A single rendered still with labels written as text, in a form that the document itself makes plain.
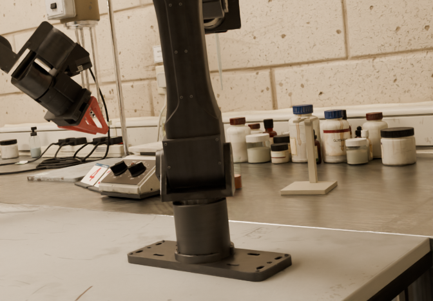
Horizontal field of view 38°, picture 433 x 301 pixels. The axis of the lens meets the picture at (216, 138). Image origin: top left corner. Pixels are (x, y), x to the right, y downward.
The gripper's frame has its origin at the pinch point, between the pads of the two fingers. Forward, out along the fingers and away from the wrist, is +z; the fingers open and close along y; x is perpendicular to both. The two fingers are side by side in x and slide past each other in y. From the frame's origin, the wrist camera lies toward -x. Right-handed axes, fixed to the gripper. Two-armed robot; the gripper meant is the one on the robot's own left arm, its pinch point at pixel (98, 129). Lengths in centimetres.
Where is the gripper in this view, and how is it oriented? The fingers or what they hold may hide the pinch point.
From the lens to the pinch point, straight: 126.6
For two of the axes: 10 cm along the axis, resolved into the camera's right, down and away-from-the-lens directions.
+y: -7.1, 0.1, 7.0
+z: 6.0, 5.3, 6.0
